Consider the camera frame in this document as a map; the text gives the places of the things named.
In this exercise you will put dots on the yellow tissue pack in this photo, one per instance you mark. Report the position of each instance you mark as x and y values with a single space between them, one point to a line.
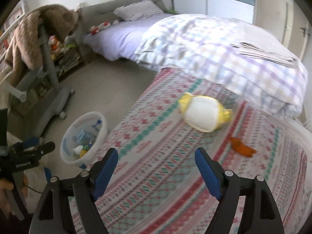
203 113

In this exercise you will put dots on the white bottle with label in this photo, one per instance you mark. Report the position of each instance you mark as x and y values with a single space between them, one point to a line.
77 150

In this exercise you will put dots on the yellow green sponge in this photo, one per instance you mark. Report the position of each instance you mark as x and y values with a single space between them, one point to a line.
83 152

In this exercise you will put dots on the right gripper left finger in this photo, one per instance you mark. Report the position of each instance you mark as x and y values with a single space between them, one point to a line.
53 214

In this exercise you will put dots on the floral white fabric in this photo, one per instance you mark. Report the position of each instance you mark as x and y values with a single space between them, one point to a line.
36 176

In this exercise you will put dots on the light blue box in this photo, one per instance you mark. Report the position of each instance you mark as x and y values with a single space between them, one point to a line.
84 137

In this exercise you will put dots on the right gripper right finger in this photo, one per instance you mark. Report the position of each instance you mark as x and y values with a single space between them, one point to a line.
260 212

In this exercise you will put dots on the person's left hand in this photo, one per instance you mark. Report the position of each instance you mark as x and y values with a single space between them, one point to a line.
13 194

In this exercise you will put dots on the shelf with toys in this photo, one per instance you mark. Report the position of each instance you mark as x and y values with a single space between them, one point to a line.
65 55

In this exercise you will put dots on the brown knitted blanket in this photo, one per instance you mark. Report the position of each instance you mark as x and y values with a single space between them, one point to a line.
24 50

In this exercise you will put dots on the white plastic trash bin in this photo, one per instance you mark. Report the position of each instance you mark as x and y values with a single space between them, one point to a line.
93 122

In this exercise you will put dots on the grey rolling stand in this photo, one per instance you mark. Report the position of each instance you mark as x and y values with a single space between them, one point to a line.
37 98

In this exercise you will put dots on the white room door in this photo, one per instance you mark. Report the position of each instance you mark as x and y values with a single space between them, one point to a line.
296 32

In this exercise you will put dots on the striped pillow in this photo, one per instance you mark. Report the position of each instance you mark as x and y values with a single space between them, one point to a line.
136 11

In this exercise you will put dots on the red white plush toy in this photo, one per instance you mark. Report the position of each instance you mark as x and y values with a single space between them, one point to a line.
96 29

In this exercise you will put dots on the orange wrapper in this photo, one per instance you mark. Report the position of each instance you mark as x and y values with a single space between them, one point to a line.
238 146

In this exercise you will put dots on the plaid folded duvet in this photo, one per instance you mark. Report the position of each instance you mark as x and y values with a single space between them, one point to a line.
200 45

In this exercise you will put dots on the folded striped cloth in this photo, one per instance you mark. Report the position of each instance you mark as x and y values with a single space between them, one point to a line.
252 51

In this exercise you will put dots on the patterned striped bed sheet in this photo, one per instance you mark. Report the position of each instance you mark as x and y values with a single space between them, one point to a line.
157 186

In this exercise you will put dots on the lavender bed mattress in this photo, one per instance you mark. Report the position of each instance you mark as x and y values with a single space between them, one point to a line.
121 40

